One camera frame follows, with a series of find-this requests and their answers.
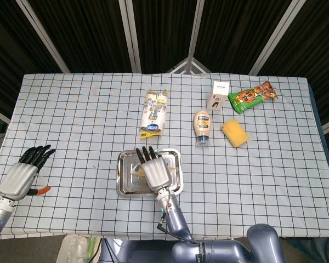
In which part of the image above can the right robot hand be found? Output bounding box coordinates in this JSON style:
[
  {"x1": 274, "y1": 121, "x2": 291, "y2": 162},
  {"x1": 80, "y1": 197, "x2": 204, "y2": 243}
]
[{"x1": 135, "y1": 145, "x2": 173, "y2": 194}]

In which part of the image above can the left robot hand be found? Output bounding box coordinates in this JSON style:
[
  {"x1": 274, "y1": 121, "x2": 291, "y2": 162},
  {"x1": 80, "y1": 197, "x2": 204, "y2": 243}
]
[{"x1": 0, "y1": 144, "x2": 56, "y2": 201}]

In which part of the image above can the triangular sandwich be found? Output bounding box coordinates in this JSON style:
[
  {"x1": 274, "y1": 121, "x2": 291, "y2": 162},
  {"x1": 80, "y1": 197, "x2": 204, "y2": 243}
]
[{"x1": 129, "y1": 162, "x2": 176, "y2": 176}]

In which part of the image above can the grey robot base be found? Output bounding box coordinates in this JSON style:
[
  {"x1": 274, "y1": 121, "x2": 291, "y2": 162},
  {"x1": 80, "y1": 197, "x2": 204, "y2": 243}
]
[{"x1": 98, "y1": 237, "x2": 181, "y2": 263}]

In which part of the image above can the stainless steel tray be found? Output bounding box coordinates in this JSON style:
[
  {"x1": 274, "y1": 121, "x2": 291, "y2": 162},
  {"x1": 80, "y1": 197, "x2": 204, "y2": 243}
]
[{"x1": 116, "y1": 148, "x2": 184, "y2": 198}]

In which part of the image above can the white packaged roll snack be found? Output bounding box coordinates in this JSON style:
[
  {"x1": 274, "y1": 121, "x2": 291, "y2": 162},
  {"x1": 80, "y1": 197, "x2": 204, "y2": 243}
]
[{"x1": 139, "y1": 89, "x2": 169, "y2": 140}]

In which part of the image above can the checkered blue tablecloth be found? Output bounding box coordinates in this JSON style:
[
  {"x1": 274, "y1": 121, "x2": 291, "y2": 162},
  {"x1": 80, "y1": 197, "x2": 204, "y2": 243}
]
[{"x1": 0, "y1": 72, "x2": 329, "y2": 241}]

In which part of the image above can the squeeze mayonnaise bottle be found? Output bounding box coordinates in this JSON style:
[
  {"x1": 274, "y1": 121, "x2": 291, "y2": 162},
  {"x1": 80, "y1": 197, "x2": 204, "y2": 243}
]
[{"x1": 193, "y1": 109, "x2": 213, "y2": 148}]

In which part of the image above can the yellow sponge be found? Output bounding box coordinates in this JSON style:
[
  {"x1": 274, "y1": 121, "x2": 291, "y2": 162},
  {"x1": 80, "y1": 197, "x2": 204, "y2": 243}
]
[{"x1": 220, "y1": 118, "x2": 249, "y2": 148}]

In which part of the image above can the clear plastic container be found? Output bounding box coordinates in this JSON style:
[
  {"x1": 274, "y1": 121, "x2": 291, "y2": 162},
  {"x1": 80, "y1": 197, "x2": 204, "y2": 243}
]
[{"x1": 55, "y1": 235, "x2": 88, "y2": 263}]

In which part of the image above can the small white carton box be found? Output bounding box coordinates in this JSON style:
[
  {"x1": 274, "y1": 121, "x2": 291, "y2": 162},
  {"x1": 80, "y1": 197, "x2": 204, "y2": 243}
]
[{"x1": 206, "y1": 81, "x2": 231, "y2": 112}]

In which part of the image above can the green orange snack bag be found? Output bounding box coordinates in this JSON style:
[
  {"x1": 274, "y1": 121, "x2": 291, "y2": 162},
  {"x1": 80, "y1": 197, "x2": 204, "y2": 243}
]
[{"x1": 227, "y1": 81, "x2": 279, "y2": 115}]

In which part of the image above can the folding screen partition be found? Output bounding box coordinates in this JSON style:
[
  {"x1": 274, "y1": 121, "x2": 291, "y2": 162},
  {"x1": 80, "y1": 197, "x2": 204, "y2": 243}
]
[{"x1": 0, "y1": 0, "x2": 329, "y2": 135}]

